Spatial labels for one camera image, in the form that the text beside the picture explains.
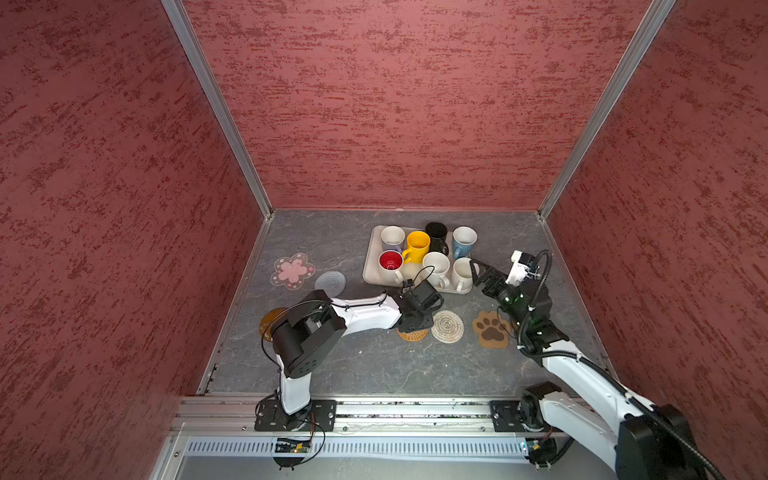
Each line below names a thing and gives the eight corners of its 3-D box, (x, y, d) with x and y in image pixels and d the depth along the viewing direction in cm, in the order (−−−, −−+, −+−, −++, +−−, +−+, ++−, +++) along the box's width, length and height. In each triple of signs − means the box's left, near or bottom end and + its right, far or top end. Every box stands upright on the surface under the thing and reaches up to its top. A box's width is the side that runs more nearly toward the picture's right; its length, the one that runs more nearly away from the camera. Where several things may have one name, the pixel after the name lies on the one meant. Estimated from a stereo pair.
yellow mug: (400, 266, 103) (401, 253, 97) (409, 241, 111) (410, 227, 105) (422, 272, 102) (424, 259, 96) (430, 246, 109) (432, 232, 103)
